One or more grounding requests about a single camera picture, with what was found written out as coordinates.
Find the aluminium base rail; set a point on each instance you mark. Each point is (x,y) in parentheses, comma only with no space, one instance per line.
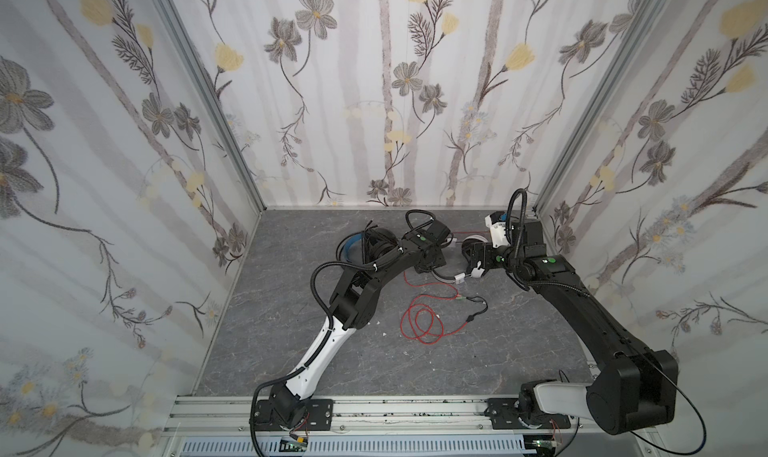
(453,425)

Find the white over-ear headphones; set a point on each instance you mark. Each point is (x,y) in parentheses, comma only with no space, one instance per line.
(460,277)

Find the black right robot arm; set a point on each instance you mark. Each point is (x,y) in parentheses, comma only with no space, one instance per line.
(635,387)

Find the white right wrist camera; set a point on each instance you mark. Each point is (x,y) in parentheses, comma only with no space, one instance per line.
(502,228)

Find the black over-ear headphones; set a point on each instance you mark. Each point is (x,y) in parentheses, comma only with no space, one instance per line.
(367,245)

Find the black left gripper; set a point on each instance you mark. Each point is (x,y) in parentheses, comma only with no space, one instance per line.
(432,256)

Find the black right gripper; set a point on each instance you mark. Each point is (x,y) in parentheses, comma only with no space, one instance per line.
(475,257)

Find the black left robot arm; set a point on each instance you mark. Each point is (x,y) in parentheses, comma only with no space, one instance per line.
(348,294)

